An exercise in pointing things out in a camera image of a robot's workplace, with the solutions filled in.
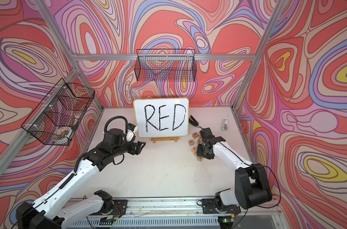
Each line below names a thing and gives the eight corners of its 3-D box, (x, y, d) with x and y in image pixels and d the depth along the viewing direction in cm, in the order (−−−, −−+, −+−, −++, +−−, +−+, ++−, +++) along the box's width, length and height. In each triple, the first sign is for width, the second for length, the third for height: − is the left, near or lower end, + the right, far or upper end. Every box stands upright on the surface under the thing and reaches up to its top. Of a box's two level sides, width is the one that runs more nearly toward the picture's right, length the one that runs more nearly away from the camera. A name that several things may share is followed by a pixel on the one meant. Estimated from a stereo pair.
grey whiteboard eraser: (221, 130, 107) (222, 128, 105) (221, 120, 114) (222, 118, 111) (227, 131, 107) (228, 129, 104) (227, 121, 113) (228, 119, 111)
